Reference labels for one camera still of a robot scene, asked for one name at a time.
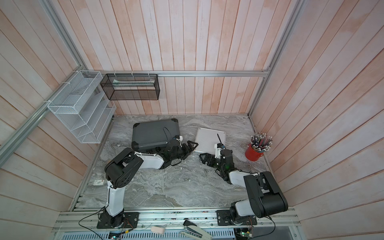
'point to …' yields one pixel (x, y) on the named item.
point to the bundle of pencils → (260, 142)
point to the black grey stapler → (191, 230)
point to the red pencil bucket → (251, 154)
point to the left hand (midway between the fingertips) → (196, 149)
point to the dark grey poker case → (154, 134)
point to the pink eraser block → (158, 229)
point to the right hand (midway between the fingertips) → (204, 155)
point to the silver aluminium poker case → (207, 138)
